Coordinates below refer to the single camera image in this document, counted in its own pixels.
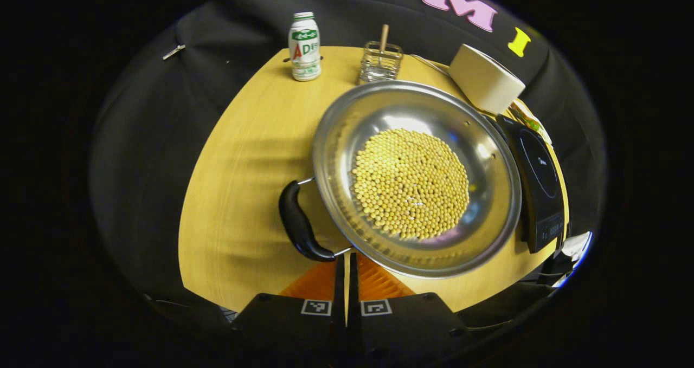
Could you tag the metal backdrop clip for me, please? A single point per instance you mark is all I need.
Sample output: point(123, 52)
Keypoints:
point(173, 52)

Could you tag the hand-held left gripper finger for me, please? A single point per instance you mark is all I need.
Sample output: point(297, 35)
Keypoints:
point(353, 303)
point(340, 303)

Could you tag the black induction cooktop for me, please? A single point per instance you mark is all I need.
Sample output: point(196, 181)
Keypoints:
point(537, 167)

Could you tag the sandwich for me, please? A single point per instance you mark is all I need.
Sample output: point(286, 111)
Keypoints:
point(531, 123)

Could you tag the pile of yellow soybeans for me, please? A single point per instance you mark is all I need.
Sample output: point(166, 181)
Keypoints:
point(409, 184)

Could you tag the white drink bottle green label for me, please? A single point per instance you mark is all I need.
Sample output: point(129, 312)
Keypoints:
point(304, 48)

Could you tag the black backdrop cloth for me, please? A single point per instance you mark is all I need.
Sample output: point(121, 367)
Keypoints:
point(162, 140)

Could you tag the white toaster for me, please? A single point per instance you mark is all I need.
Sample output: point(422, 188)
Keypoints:
point(482, 78)

